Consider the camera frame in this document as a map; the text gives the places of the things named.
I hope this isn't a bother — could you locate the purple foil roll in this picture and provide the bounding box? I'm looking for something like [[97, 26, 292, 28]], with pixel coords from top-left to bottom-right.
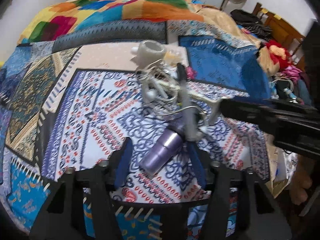
[[139, 126, 184, 177]]

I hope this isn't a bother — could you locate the white tape roll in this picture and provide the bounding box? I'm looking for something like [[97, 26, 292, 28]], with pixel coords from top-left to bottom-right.
[[131, 40, 167, 68]]

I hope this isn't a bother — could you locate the patchwork patterned bedspread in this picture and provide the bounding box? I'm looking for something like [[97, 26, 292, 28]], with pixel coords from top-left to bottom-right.
[[1, 20, 271, 234]]

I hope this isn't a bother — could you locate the brown wooden headboard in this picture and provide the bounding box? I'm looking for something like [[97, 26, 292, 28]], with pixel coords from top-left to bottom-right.
[[252, 2, 305, 69]]

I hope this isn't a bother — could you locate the crumpled clear plastic wrapper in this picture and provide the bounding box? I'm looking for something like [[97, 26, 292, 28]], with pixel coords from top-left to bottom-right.
[[164, 50, 182, 66]]

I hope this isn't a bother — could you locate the tan fleece blanket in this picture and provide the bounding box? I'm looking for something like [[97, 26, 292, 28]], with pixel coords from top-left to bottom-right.
[[197, 7, 279, 76]]

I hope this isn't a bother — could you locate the colourful patchwork fleece blanket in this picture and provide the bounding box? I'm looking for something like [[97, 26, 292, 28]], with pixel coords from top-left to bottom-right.
[[17, 0, 204, 44]]

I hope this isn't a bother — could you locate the tangled white earphone cable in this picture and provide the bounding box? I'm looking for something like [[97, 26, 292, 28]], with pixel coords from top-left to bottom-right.
[[134, 59, 221, 131]]

